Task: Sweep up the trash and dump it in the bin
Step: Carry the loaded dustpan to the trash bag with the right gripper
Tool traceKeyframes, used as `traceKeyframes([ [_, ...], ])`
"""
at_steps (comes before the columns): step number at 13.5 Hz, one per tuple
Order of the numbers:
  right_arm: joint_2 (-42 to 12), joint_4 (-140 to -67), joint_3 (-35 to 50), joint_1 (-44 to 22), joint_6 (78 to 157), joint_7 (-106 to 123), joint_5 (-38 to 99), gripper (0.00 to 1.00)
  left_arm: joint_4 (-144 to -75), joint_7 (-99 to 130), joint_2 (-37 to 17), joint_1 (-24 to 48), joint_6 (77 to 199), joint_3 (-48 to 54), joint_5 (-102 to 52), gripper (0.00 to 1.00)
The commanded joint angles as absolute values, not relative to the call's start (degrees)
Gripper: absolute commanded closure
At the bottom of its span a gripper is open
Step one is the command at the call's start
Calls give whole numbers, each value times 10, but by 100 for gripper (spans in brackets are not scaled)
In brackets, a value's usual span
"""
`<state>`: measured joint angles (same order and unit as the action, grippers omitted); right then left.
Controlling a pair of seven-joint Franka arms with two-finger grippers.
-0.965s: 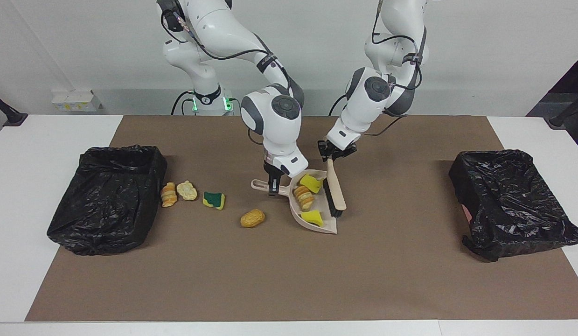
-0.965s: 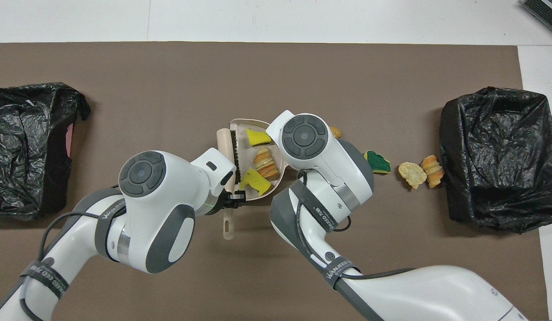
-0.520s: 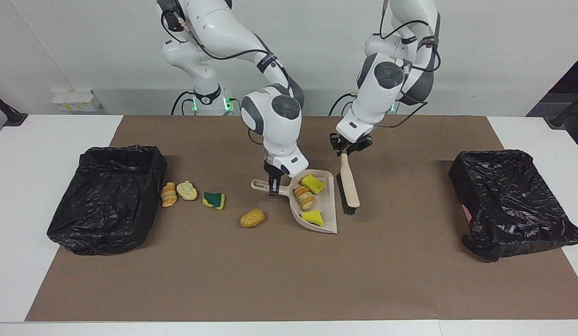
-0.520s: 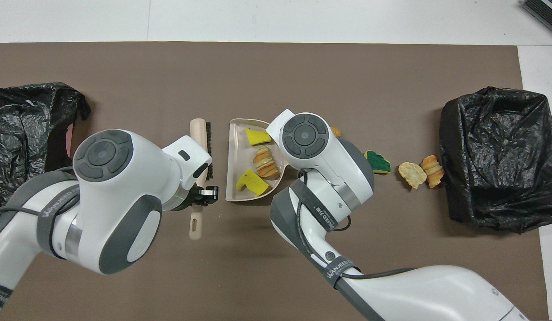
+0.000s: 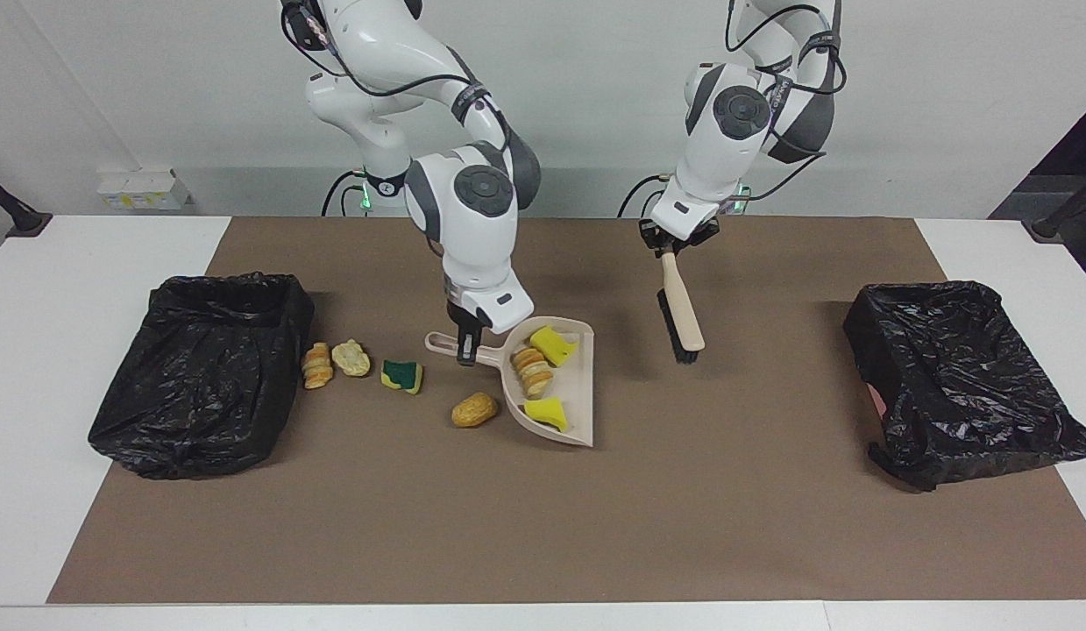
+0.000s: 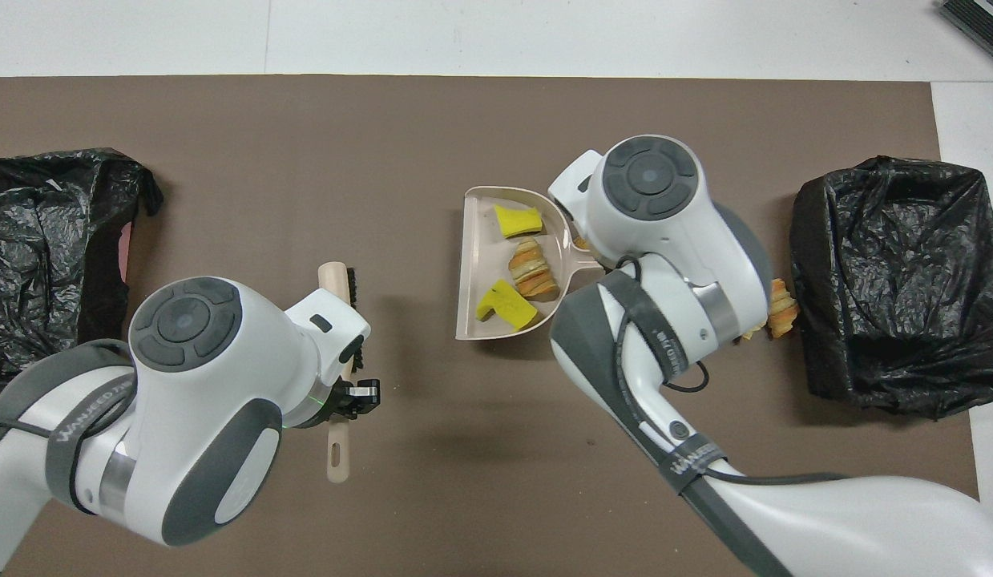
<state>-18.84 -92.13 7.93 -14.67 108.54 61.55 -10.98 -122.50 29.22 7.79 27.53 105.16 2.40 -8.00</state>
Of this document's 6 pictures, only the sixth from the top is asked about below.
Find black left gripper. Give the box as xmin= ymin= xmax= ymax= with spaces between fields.
xmin=329 ymin=378 xmax=381 ymax=423

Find beige hand brush black bristles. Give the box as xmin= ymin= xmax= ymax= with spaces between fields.
xmin=317 ymin=261 xmax=362 ymax=484

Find yellow sponge piece green specks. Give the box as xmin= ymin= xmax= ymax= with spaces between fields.
xmin=475 ymin=279 xmax=539 ymax=332

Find beige plastic dustpan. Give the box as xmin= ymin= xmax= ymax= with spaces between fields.
xmin=454 ymin=186 xmax=606 ymax=342

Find striped toy croissant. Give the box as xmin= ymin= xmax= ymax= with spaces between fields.
xmin=765 ymin=277 xmax=801 ymax=340
xmin=508 ymin=237 xmax=559 ymax=301

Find bin with black bag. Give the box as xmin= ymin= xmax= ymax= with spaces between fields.
xmin=0 ymin=147 xmax=165 ymax=387
xmin=789 ymin=155 xmax=991 ymax=420

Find brown table mat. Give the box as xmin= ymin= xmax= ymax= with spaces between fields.
xmin=0 ymin=75 xmax=990 ymax=577

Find dark ribbed device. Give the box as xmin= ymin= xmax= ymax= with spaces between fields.
xmin=939 ymin=0 xmax=993 ymax=70

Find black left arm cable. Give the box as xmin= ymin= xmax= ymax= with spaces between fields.
xmin=0 ymin=339 xmax=136 ymax=514

